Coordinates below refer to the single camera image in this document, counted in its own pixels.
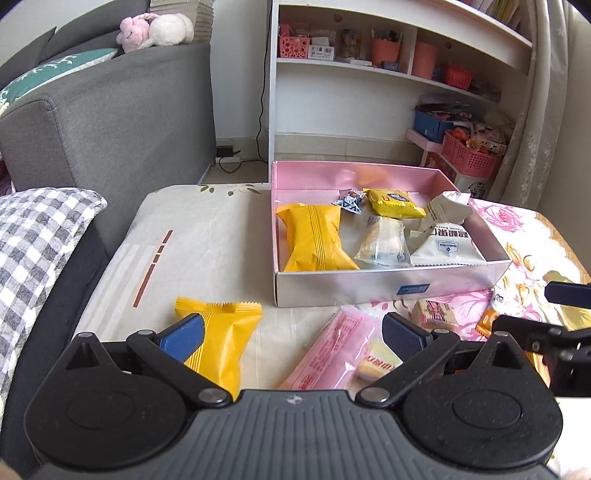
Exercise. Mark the pink wafer pack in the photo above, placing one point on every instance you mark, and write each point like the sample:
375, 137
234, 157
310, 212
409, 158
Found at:
331, 361

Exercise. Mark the checkered grey pillow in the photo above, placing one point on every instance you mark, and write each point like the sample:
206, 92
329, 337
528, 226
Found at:
40, 228

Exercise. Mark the red shelf basket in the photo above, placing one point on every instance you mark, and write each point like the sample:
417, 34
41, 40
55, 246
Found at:
457, 77

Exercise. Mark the small pink shelf basket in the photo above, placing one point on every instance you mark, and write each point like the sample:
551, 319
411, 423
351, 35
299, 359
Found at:
292, 47

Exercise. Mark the small beige biscuit pack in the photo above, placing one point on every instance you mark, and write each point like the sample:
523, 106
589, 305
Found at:
431, 315

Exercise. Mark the small yellow chip bag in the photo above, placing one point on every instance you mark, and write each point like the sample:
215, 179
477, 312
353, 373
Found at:
394, 203

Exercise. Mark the pink white plush toy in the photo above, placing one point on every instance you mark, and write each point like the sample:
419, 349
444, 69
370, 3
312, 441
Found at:
150, 29

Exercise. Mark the pink plastic basket floor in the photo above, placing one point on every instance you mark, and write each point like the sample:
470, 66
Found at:
467, 161

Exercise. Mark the floral curtain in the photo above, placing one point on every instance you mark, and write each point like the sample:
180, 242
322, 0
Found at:
526, 166

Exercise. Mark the grey sofa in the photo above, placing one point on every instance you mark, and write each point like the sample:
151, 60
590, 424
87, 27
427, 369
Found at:
124, 128

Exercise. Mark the floral tablecloth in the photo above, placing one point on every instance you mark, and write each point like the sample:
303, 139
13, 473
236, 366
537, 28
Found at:
213, 244

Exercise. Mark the blue storage box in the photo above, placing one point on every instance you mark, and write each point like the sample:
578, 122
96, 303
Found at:
431, 127

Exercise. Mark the white snack pack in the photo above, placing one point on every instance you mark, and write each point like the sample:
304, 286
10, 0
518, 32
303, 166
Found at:
443, 245
448, 207

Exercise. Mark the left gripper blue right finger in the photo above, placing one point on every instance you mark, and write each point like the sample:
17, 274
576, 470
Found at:
404, 337

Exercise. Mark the yellow snack pack in box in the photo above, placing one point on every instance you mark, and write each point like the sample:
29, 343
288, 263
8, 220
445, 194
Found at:
313, 241

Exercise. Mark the white labelled box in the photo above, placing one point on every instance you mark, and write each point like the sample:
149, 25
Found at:
321, 53

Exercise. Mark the black power adapter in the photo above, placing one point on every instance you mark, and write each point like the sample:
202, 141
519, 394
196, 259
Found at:
225, 151

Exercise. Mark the orange jam biscuit pack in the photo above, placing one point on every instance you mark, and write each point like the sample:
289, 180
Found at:
484, 327

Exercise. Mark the clear bread snack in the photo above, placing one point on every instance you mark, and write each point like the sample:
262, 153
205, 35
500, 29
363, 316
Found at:
384, 244

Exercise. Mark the pink step stool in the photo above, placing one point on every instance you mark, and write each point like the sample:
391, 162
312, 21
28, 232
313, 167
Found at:
432, 158

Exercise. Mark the yellow snack pack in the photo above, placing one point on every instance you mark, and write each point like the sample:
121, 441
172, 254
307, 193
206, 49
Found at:
313, 241
227, 330

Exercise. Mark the white bookshelf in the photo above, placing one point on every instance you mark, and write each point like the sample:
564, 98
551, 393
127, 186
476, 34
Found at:
347, 109

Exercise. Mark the teal cushion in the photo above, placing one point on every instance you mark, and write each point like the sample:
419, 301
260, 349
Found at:
52, 71

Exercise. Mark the pale yellow cake pack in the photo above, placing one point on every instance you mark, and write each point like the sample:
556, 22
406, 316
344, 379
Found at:
378, 361

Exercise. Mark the blue white candy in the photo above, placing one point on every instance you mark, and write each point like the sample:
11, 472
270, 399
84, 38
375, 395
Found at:
350, 200

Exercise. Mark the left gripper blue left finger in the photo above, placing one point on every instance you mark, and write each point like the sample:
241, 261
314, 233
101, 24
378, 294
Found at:
183, 338

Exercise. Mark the coral pen cup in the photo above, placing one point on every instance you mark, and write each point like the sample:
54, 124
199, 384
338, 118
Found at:
383, 50

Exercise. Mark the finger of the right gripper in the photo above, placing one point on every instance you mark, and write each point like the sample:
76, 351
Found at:
532, 336
568, 294

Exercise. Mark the coral cylinder cup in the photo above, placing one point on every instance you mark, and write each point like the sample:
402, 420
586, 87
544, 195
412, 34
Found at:
425, 59

